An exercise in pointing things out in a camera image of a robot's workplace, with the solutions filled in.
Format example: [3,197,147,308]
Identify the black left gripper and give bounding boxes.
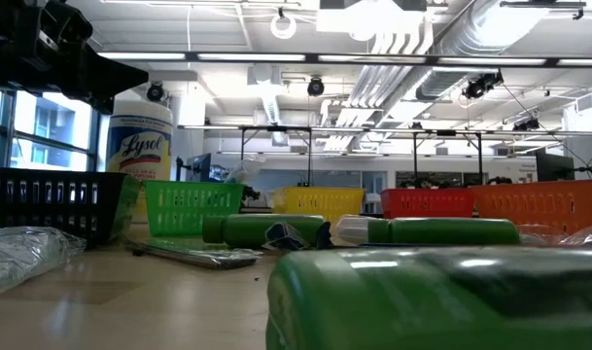
[0,0,150,116]

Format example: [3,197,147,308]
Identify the black comb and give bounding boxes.
[123,236,263,271]

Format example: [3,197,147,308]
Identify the green travel bottle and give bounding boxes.
[264,245,592,350]
[201,213,326,249]
[367,217,521,247]

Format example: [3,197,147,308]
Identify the yellow Lysol wipes canister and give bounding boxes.
[105,99,174,184]

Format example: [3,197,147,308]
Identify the black monitor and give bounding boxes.
[176,153,213,184]
[535,153,576,184]

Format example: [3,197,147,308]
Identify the black plastic basket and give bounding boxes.
[0,167,142,247]

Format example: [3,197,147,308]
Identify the green plastic basket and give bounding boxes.
[143,180,246,238]

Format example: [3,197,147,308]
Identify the yellow plastic basket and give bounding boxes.
[270,187,366,225]

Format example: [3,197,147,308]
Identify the white ceiling pipes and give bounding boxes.
[346,23,435,111]

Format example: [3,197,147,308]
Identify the red plastic basket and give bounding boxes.
[380,188,476,220]

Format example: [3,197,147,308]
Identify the orange plastic basket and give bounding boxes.
[470,179,592,235]

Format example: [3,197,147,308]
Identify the round black ceiling camera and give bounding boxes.
[146,81,165,103]
[306,76,326,97]

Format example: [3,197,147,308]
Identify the black window frame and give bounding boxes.
[0,89,105,172]

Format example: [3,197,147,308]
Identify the black gantry frame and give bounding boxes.
[239,124,314,187]
[411,128,484,185]

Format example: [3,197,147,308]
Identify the white cable ring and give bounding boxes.
[269,12,298,41]

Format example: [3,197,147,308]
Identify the long ceiling light rail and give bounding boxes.
[98,48,592,69]

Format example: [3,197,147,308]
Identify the silver air duct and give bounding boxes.
[414,0,552,101]

